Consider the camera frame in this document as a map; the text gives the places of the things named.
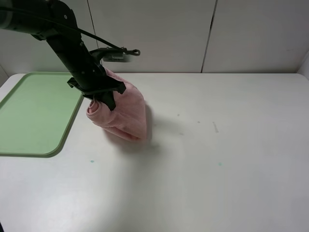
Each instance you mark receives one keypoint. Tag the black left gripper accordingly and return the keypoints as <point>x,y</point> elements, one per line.
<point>53,21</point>

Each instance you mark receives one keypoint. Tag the pink fluffy towel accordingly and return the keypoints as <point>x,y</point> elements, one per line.
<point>128,119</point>

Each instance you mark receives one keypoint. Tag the green plastic tray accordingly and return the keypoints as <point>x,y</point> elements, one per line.
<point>37,114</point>

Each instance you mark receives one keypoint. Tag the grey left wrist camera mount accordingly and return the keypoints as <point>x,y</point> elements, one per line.
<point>114,55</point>

